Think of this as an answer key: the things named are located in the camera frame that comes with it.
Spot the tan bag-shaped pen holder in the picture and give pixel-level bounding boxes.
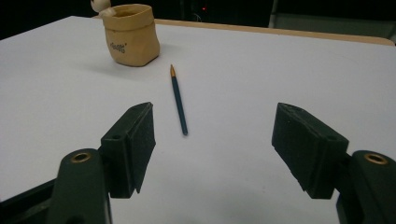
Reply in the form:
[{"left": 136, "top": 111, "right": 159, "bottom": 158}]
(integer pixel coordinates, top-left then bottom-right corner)
[{"left": 91, "top": 0, "right": 162, "bottom": 68}]

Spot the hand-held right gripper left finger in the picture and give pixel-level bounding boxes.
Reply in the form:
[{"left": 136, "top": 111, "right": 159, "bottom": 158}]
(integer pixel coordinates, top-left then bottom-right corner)
[{"left": 100, "top": 102, "right": 157, "bottom": 199}]

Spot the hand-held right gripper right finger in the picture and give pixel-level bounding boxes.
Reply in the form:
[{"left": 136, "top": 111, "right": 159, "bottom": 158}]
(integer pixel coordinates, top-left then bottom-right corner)
[{"left": 271, "top": 102, "right": 350, "bottom": 200}]

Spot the dark teal pencil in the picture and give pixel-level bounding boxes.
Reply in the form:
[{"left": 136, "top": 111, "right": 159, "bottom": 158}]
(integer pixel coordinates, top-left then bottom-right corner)
[{"left": 169, "top": 63, "right": 189, "bottom": 136}]

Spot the white table board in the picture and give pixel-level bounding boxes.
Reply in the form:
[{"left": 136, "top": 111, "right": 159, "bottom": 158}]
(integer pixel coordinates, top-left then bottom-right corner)
[{"left": 0, "top": 15, "right": 396, "bottom": 224}]

